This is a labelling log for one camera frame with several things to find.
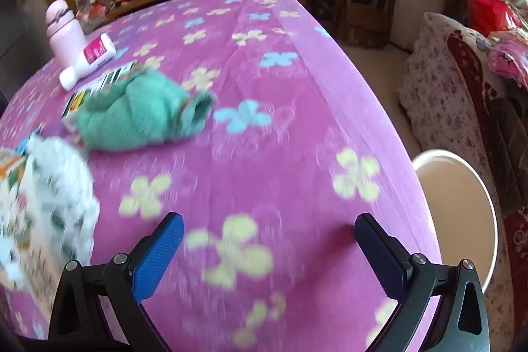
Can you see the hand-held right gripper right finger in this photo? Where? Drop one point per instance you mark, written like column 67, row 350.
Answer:
column 379, row 257

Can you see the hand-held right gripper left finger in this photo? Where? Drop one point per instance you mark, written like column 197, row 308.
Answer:
column 161, row 257

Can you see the white bucket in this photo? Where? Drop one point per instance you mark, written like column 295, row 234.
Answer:
column 453, row 203

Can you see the white orange snack packet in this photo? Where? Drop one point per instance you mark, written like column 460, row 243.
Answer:
column 45, row 228

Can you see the green cloth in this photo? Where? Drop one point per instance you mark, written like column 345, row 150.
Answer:
column 140, row 113

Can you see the striped printed box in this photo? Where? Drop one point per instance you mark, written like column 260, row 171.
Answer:
column 108, row 79

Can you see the dark brown jacket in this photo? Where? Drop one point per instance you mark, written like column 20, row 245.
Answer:
column 513, row 150

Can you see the floral covered sofa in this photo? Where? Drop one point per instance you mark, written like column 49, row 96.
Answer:
column 445, row 96

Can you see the small blue packet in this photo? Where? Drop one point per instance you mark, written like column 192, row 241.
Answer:
column 27, row 139

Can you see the purple floral blanket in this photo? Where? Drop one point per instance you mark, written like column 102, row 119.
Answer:
column 268, row 108

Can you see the white tube with pink label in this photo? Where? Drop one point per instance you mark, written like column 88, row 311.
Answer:
column 95, row 51

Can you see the pink bottle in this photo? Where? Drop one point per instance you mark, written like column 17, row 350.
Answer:
column 66, row 38

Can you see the pink printed blanket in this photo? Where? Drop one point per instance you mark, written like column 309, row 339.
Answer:
column 511, row 55

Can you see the red ornaments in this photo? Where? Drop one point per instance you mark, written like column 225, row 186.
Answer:
column 99, row 9

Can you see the red plastic bag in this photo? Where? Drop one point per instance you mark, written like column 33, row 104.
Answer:
column 491, row 12

